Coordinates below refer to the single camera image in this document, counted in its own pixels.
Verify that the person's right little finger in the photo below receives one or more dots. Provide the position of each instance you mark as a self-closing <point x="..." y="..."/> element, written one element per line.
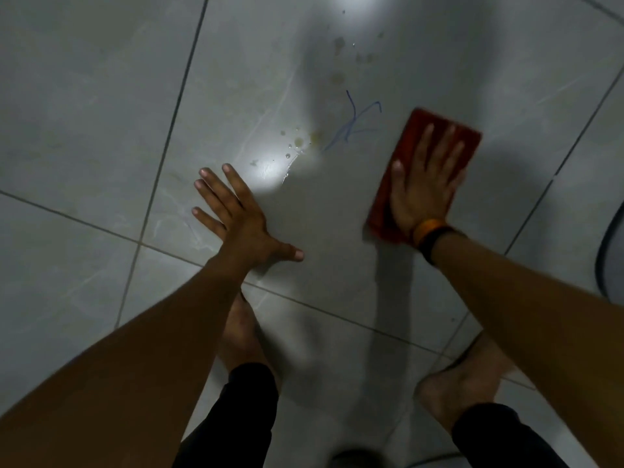
<point x="457" y="186"/>

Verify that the person's foot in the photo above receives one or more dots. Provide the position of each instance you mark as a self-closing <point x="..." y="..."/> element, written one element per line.
<point x="463" y="380"/>
<point x="241" y="336"/>

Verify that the person's black trouser leg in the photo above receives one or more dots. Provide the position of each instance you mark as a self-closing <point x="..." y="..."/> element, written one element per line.
<point x="502" y="438"/>
<point x="234" y="419"/>

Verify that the person's left little finger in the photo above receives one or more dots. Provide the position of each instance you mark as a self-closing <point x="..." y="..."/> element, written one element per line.
<point x="208" y="220"/>

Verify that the person's left middle finger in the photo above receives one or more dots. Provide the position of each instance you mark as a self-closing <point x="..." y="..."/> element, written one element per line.
<point x="217" y="187"/>

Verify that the red cleaning cloth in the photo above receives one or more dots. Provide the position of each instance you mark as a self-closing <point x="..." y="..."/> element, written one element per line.
<point x="414" y="131"/>

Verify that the person's black left trouser leg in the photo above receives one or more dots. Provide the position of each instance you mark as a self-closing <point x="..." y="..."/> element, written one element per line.
<point x="234" y="419"/>

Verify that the person's right thumb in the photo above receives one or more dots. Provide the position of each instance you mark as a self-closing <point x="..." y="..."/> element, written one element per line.
<point x="398" y="182"/>

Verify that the person's right foot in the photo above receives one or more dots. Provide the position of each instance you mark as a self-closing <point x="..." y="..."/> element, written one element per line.
<point x="463" y="380"/>

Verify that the person's left hand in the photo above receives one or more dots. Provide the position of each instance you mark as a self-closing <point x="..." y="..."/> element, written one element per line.
<point x="246" y="229"/>

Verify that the orange wristband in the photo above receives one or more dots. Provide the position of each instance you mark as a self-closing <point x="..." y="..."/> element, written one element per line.
<point x="425" y="230"/>

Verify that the person's left forearm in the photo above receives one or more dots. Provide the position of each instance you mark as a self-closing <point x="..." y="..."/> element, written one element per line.
<point x="136" y="365"/>

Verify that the person's right hand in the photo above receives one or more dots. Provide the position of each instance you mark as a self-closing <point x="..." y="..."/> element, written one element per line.
<point x="421" y="199"/>

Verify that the person's right middle finger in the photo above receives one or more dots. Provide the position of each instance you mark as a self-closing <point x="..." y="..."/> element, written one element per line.
<point x="444" y="148"/>

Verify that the person's left foot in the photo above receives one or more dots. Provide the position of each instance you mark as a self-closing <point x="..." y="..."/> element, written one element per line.
<point x="241" y="336"/>

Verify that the person's left thumb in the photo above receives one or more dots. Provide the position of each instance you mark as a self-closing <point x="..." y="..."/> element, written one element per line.
<point x="288" y="253"/>

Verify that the person's right forearm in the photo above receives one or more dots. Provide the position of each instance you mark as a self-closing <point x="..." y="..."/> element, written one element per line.
<point x="531" y="326"/>

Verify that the black wristband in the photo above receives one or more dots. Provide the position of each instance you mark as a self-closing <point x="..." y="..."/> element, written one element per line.
<point x="434" y="241"/>

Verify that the person's black right trouser leg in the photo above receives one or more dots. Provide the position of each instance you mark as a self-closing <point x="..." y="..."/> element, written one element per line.
<point x="502" y="438"/>

